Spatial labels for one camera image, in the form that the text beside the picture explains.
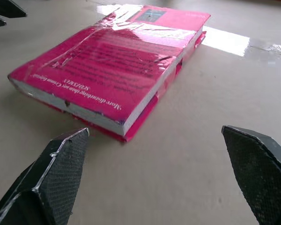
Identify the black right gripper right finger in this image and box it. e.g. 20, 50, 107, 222
221, 125, 281, 225

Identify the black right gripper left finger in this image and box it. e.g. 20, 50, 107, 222
0, 127, 90, 225

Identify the pink paperback book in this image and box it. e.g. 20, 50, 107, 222
7, 4, 212, 143

